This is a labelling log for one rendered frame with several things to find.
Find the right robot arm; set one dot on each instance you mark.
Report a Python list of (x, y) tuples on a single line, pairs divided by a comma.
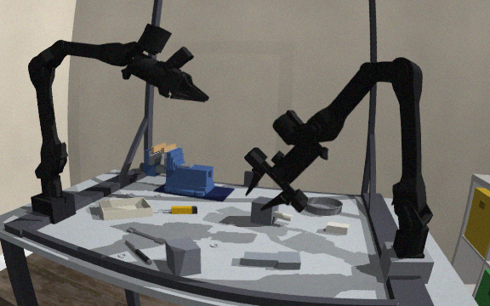
[(42, 71)]

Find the blue vise body top surface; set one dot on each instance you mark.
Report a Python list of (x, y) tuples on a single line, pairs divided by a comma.
[(196, 168)]

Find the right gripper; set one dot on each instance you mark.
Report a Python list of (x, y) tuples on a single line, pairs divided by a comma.
[(173, 82)]

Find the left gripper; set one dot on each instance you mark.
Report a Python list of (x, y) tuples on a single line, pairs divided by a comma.
[(286, 170)]

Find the tan wooden vise jaw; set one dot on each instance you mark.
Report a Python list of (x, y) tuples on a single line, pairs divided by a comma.
[(168, 147), (158, 147)]

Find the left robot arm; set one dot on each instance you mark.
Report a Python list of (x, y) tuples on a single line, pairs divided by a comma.
[(409, 195)]

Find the grey round shallow dish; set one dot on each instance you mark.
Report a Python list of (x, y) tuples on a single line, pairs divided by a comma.
[(330, 206)]

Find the dark blue flat mat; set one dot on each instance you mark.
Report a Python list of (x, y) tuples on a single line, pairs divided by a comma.
[(216, 194)]

